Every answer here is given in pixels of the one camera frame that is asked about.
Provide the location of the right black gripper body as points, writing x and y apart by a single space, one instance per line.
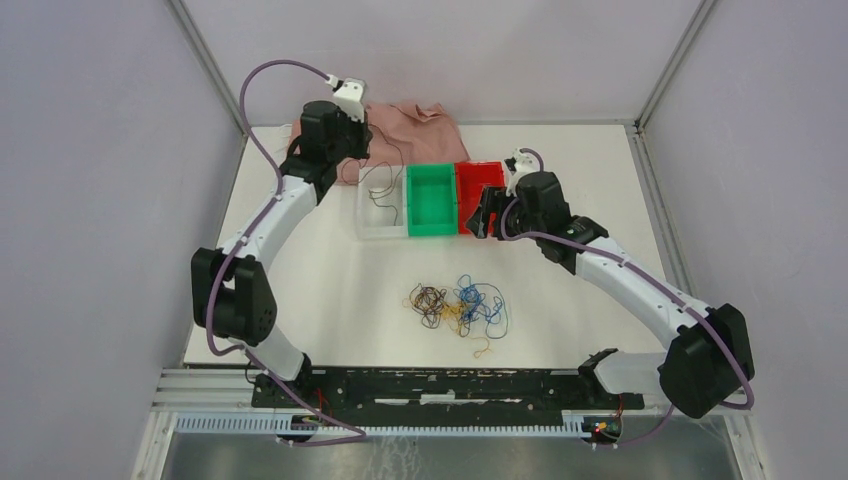
498 197

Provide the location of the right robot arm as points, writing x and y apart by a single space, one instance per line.
706 359

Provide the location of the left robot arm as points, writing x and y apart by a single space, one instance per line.
231 294

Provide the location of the red plastic bin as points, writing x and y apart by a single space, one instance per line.
471 178

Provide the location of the green plastic bin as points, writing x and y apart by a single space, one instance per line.
431 205

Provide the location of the white plastic bin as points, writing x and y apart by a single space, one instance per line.
381 203

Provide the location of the pink crumpled cloth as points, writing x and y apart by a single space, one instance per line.
406 133

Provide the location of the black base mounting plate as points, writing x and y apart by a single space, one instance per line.
441 397

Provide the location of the white slotted cable duct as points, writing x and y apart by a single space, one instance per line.
290 424

